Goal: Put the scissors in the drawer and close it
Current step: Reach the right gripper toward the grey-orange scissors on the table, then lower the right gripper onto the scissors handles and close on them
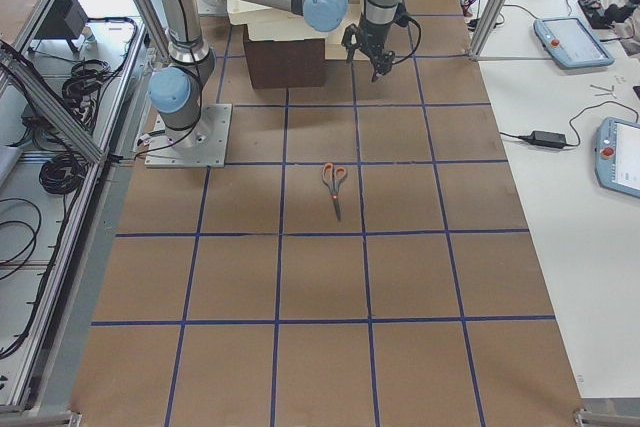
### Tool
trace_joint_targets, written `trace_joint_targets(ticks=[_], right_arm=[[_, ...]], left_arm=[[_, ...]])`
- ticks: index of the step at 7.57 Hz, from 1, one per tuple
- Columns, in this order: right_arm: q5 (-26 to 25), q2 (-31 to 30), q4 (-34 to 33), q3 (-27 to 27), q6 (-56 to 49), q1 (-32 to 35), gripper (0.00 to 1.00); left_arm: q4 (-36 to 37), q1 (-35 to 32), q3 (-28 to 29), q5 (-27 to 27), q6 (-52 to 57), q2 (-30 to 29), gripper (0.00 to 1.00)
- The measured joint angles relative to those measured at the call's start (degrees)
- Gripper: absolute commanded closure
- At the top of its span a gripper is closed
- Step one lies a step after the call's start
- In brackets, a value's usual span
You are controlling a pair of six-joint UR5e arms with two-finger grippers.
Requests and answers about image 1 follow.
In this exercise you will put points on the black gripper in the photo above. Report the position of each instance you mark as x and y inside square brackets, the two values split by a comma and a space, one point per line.
[374, 36]

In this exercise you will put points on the grey orange handled scissors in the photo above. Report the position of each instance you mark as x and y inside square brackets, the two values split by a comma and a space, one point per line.
[333, 176]

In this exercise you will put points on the cream plastic tray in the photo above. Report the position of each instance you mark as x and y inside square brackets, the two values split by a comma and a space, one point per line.
[269, 24]

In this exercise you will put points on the black power adapter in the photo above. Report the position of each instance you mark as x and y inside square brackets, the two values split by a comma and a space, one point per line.
[545, 139]

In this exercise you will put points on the upper blue teach pendant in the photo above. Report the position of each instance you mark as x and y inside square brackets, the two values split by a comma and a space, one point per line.
[571, 43]

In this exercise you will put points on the blue teach pendant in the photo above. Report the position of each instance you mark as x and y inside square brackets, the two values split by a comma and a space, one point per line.
[617, 156]
[571, 43]

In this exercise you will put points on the lower blue teach pendant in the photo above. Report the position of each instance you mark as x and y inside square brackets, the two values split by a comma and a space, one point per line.
[617, 156]

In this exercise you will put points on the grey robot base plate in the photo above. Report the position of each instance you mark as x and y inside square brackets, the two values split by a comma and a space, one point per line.
[205, 146]

